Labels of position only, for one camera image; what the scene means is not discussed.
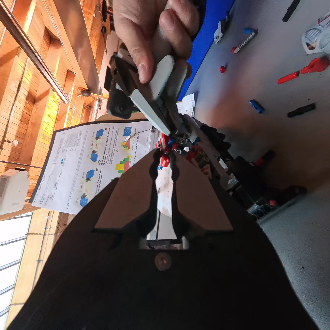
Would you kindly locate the person's right hand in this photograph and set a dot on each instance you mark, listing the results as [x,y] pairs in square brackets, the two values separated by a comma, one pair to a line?
[139,31]

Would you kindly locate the metal ceiling rail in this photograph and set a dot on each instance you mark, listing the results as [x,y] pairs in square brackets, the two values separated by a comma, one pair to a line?
[33,52]

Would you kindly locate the thick red lego connector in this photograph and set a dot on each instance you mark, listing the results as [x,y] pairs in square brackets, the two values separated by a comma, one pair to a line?
[314,65]

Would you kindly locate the blue plastic bin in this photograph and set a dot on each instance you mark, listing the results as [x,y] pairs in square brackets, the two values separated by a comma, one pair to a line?
[206,51]

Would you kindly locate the brown board document stand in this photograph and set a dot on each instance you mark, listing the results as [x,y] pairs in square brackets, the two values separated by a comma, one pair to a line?
[116,117]

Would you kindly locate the grey lego shock absorber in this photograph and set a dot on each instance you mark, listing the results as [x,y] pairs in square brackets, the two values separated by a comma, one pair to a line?
[245,41]

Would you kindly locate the glass window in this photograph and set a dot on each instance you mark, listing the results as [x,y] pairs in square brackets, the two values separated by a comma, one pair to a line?
[13,232]

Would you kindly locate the white red-striped lego panel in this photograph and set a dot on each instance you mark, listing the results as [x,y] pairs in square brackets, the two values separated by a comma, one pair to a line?
[317,36]

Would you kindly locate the white and black lego piece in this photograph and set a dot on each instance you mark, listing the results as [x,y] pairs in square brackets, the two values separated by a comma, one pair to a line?
[221,28]

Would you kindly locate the white patterned paper bag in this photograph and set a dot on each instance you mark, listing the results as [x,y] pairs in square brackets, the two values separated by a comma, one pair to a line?
[163,185]

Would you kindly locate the red grey lego car model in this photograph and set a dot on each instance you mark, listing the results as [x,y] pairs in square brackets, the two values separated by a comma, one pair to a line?
[185,136]

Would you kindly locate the thin red lego axle pin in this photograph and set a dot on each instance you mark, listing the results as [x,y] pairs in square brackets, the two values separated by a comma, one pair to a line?
[288,77]

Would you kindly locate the white paper slip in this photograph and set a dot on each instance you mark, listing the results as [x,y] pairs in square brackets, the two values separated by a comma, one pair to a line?
[187,103]

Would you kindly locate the printed instruction sheet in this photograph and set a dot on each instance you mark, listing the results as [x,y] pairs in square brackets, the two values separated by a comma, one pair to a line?
[77,159]

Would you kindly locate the blue lego pin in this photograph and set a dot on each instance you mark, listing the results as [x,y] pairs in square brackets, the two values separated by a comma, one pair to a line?
[256,106]

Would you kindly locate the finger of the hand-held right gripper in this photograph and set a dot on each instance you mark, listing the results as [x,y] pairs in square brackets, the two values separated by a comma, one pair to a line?
[149,108]
[171,116]

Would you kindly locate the black lego pin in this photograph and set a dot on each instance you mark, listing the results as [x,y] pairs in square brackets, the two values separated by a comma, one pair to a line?
[301,110]
[291,10]

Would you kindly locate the small red round lego piece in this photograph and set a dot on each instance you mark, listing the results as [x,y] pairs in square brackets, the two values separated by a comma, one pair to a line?
[223,69]

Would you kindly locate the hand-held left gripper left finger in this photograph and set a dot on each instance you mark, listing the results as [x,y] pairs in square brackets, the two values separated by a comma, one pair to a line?
[126,198]

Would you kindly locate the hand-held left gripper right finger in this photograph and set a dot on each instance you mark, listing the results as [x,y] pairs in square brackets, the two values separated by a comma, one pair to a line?
[201,201]

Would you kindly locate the dark ceiling fixture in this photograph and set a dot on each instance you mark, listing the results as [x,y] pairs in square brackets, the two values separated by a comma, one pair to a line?
[83,92]

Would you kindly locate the white wall-mounted device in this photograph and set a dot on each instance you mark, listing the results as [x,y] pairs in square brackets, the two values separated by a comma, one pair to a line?
[13,190]

